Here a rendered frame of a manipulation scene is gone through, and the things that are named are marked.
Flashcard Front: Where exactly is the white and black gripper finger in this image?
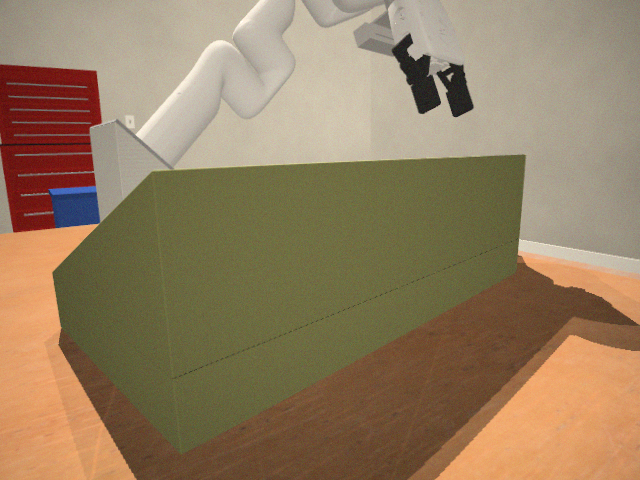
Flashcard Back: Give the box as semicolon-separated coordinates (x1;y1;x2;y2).
392;33;441;114
437;63;474;117

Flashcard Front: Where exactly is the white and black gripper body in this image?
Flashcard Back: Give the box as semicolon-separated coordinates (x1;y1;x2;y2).
388;0;465;78

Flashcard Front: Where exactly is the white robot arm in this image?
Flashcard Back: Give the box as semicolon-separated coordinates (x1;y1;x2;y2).
136;0;395;167

